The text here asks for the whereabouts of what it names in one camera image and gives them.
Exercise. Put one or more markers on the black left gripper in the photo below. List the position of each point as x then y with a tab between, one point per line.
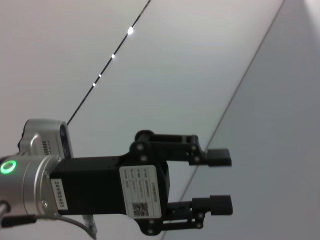
100	185

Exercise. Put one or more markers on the black ceiling light track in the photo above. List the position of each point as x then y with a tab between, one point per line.
130	30

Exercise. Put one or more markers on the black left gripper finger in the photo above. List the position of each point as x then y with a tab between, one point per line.
220	157
220	205

